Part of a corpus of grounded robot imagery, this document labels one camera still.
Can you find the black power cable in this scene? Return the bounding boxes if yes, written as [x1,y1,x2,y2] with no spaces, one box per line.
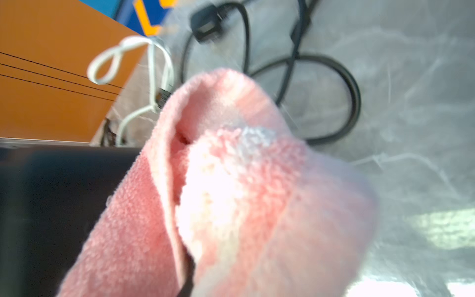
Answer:
[179,0,362,146]

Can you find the white power cable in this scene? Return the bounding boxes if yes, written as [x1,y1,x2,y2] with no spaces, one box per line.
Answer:
[87,35,175,147]

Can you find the black coffee machine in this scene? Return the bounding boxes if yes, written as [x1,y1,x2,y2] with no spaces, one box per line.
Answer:
[1,146,139,297]

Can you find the pink cloth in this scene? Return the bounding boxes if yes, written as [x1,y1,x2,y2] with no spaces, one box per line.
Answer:
[58,69,379,297]

